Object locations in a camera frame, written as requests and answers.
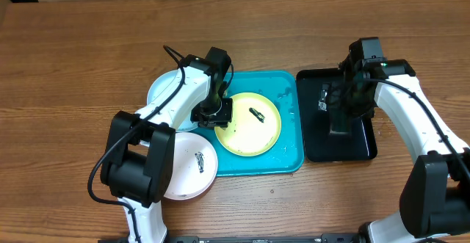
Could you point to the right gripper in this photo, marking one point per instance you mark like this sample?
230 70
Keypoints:
367 111

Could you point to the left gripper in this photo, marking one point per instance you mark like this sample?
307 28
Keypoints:
222 120

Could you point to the green scrubbing sponge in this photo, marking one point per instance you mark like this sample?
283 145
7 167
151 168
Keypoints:
339 121

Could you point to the yellow-green plate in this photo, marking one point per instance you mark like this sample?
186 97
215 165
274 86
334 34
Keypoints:
254 128

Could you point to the light blue plate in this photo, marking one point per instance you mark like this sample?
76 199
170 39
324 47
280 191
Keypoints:
158 86

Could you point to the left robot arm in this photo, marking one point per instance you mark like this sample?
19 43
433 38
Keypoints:
137 165

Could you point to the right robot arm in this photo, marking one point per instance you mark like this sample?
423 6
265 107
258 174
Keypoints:
435 200

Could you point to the black plastic tray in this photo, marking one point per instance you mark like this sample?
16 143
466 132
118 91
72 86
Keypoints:
319 143

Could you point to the teal plastic tray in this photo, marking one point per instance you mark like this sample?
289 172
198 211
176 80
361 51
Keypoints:
287 154

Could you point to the white plate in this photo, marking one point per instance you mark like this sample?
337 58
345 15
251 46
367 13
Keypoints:
182 173

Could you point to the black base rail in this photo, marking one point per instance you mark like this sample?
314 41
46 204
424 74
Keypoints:
324 238

